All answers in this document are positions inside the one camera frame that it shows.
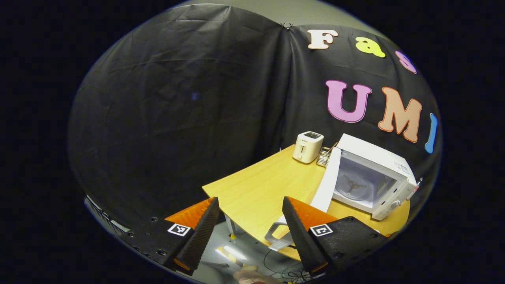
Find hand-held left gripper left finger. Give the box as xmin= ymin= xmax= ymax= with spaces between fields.
xmin=118 ymin=196 xmax=221 ymax=276

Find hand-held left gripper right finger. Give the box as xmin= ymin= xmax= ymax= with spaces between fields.
xmin=282 ymin=196 xmax=391 ymax=277

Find white microwave oven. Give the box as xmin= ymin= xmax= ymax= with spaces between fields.
xmin=264 ymin=133 xmax=418 ymax=252

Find white table leg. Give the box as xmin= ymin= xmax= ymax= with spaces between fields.
xmin=224 ymin=215 xmax=238 ymax=240

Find yellow black floor tape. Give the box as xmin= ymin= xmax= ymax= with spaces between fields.
xmin=216 ymin=246 xmax=246 ymax=269

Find white toaster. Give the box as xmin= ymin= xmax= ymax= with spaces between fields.
xmin=292 ymin=131 xmax=324 ymax=164

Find floor cables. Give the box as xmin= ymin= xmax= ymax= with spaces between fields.
xmin=262 ymin=250 xmax=314 ymax=284

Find wire utensil holder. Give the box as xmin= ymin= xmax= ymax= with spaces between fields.
xmin=316 ymin=147 xmax=332 ymax=168

